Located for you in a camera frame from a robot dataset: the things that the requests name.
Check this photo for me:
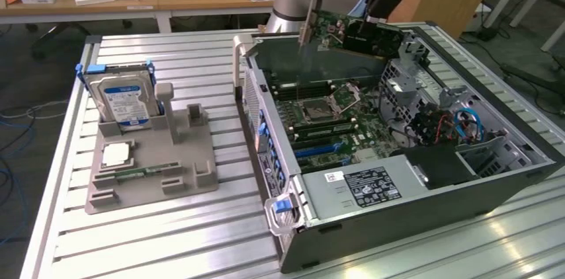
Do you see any green graphics card black shroud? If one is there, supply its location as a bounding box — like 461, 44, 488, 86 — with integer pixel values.
296, 0, 406, 61

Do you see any white power box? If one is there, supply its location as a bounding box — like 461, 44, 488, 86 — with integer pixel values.
471, 3, 493, 30

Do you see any silver metal disk bay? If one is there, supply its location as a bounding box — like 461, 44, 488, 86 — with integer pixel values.
380, 57, 443, 121

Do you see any metal socket cover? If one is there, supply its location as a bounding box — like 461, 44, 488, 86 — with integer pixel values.
329, 81, 360, 115

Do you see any CPU socket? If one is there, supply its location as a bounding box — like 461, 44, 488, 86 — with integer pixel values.
298, 97, 341, 122

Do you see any green motherboard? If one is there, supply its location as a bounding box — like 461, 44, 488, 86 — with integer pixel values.
265, 77, 398, 171

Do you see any black RAM stick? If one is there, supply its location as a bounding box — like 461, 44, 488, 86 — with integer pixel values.
290, 122, 358, 141

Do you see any blue expansion slot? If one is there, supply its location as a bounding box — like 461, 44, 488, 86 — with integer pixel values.
294, 141, 345, 158

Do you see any black plastic shroud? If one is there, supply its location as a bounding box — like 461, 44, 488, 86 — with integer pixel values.
404, 145, 481, 190

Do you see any grey power supply unit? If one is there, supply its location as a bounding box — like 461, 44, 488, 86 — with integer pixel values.
302, 155, 432, 220

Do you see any grey plastic parts rack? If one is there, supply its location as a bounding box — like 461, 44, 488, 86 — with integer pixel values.
83, 83, 221, 216

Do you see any hard disk in blue caddy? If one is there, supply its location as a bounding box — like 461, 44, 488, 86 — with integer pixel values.
74, 58, 157, 133

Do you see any black open PC case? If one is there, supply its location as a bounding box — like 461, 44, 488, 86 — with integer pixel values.
233, 26, 559, 274

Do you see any green RAM stick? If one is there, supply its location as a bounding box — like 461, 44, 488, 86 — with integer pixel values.
95, 163, 182, 180

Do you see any silver CPU chip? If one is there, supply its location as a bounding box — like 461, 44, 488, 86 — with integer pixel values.
101, 143, 134, 166

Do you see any blue wire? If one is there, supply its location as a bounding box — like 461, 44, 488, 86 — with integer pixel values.
455, 106, 488, 143

